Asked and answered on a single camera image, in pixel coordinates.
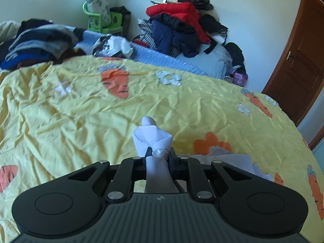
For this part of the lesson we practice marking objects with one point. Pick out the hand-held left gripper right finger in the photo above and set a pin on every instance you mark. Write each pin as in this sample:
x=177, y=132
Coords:
x=173, y=165

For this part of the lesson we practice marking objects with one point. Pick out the brown wooden door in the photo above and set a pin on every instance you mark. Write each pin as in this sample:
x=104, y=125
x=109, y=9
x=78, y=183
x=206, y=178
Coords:
x=298, y=68

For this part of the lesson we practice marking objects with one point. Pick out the red padded jacket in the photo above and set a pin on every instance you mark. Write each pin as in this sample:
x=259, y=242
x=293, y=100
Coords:
x=177, y=10

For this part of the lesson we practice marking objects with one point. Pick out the navy blue garment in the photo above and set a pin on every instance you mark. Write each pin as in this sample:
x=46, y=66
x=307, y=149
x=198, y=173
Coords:
x=164, y=34

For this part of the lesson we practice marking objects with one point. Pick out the black jacket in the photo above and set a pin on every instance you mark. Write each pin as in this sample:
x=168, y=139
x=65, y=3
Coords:
x=210, y=22

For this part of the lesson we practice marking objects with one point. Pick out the yellow carrot-print blanket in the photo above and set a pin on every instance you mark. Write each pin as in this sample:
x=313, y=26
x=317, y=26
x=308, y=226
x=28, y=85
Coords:
x=101, y=121

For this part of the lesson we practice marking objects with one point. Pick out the purple bag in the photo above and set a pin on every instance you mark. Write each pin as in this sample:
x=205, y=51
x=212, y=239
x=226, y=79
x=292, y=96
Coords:
x=240, y=77

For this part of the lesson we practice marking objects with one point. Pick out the white sock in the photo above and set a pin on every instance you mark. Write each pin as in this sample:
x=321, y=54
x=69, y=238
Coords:
x=151, y=136

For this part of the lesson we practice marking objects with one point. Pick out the green plastic chair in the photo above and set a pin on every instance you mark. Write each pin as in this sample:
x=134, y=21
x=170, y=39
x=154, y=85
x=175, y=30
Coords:
x=95, y=21

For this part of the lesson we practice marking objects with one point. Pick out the white and silver plastic bag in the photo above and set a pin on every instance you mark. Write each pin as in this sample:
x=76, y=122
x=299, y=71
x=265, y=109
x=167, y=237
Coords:
x=119, y=44

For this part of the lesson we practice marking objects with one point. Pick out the light blue wrapped bedding bundle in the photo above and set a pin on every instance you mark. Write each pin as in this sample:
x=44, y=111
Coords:
x=210, y=60

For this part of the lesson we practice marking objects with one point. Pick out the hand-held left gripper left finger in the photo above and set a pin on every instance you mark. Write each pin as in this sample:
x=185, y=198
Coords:
x=148, y=167

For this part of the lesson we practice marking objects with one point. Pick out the pile of dark folded clothes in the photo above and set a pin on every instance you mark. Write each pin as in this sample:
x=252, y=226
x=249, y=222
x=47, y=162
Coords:
x=38, y=40

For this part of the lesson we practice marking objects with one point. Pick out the blue quilted bedspread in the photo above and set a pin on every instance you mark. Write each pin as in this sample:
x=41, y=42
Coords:
x=151, y=55

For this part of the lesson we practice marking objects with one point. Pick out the grey floral cushion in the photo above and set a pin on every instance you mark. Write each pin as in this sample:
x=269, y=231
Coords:
x=97, y=2

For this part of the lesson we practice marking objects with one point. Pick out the checked black-white cloth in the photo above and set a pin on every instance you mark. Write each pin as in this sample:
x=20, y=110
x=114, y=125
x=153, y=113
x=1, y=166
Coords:
x=145, y=30

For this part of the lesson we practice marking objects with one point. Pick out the black backpack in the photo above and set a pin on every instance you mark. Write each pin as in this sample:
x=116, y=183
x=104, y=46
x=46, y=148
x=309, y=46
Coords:
x=236, y=53

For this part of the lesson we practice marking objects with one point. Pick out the black bag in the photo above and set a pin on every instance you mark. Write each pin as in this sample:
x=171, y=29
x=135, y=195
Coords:
x=121, y=11

